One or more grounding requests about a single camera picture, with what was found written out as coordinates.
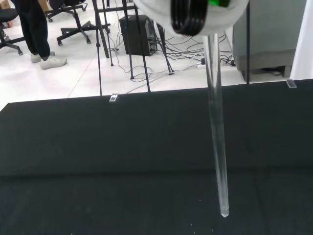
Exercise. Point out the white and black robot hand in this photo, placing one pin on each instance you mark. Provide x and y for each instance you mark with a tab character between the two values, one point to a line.
156	12

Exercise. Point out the thin black pole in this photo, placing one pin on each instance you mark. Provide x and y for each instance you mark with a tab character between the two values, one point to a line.
248	49

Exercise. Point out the white power strip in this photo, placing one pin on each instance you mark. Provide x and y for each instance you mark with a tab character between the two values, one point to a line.
201	66

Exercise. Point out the black computer tower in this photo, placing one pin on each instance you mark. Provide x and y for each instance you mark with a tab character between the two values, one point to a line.
134	34

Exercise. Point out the grey metal cabinet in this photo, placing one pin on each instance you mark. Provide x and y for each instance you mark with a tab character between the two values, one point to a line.
264	36

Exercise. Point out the black bench cloth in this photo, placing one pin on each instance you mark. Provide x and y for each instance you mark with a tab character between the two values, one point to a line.
122	159

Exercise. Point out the person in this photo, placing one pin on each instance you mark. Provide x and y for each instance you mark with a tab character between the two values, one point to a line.
34	29

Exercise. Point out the clear cloth clip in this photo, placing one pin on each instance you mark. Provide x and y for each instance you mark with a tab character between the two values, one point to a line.
113	97
291	84

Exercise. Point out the white board panel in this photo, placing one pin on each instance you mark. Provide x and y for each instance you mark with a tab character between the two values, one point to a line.
304	39

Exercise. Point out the black office chair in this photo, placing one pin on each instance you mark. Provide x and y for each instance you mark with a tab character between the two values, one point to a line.
75	22
7	17

